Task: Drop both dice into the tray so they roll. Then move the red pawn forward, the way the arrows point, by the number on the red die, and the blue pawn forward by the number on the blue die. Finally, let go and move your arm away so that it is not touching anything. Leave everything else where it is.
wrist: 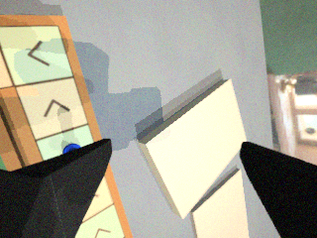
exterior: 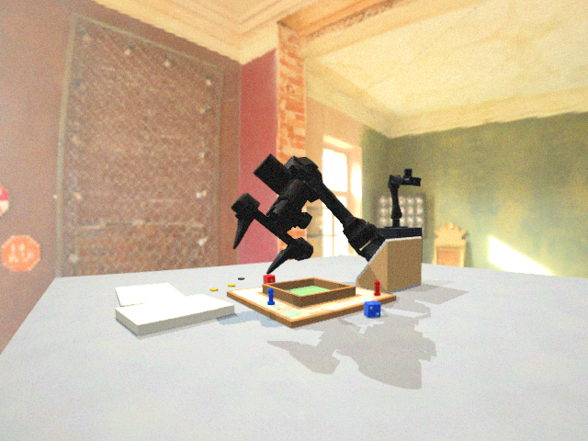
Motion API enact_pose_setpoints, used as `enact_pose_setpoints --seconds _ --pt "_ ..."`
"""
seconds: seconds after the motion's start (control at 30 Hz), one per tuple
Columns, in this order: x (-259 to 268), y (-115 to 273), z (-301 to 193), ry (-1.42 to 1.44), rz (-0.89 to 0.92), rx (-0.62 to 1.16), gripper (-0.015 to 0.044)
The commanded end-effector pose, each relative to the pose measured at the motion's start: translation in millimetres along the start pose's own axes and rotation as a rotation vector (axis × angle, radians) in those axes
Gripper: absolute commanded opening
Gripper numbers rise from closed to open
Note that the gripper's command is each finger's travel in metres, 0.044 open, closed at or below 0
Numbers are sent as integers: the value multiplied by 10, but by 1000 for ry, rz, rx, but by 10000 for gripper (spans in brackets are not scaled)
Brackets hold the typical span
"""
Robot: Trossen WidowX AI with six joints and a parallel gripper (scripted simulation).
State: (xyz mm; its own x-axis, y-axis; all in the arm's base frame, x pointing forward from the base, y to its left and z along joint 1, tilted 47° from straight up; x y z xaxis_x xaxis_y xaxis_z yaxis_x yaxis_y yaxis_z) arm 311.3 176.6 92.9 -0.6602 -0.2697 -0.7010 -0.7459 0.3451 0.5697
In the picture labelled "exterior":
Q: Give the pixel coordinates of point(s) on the blue die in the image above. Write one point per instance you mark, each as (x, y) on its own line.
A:
(372, 309)

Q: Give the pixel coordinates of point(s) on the blue pawn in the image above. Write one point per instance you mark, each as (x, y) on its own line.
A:
(270, 297)

